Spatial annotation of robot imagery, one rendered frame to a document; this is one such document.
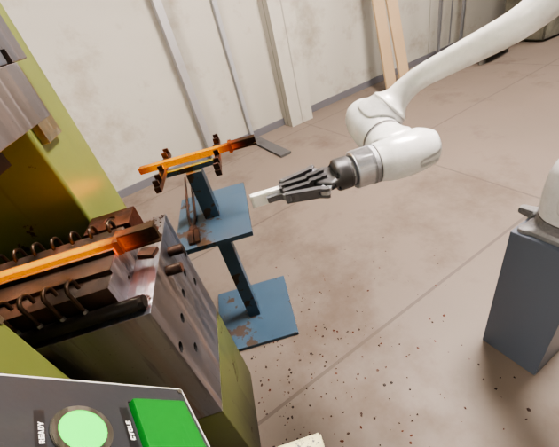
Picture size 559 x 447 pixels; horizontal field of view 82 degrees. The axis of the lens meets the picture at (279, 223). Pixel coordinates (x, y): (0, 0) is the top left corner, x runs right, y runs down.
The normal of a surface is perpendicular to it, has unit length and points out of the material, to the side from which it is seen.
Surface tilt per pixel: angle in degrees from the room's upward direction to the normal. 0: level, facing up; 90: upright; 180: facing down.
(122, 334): 90
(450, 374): 0
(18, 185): 90
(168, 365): 90
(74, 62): 90
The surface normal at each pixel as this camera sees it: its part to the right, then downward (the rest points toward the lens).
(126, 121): 0.51, 0.42
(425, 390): -0.22, -0.78
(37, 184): 0.21, 0.55
